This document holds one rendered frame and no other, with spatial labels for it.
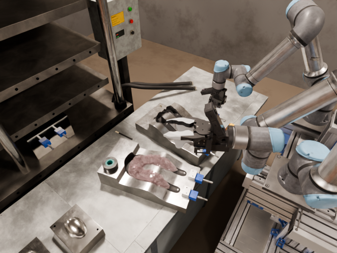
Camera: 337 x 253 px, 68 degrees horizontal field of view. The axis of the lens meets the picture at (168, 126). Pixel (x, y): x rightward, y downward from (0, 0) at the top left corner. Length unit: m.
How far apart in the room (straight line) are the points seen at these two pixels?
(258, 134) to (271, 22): 2.79
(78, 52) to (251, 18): 2.47
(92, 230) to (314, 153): 1.00
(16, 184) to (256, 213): 1.63
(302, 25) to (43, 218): 1.50
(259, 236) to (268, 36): 2.43
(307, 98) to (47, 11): 1.21
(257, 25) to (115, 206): 2.85
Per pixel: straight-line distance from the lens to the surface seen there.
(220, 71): 1.39
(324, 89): 0.89
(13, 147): 1.55
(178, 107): 1.64
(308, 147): 1.12
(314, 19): 1.27
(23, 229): 1.49
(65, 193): 1.50
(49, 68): 1.50
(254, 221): 2.07
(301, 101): 0.90
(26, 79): 1.46
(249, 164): 0.88
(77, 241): 1.28
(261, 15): 3.50
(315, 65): 1.53
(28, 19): 1.42
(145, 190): 1.30
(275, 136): 0.80
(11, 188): 1.68
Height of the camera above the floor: 2.02
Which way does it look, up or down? 46 degrees down
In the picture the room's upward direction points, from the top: straight up
